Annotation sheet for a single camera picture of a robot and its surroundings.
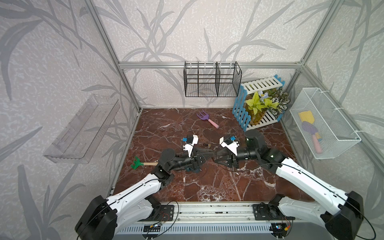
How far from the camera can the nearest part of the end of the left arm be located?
2.01ft

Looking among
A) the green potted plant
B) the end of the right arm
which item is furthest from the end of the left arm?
the green potted plant

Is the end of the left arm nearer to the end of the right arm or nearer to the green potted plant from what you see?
the end of the right arm
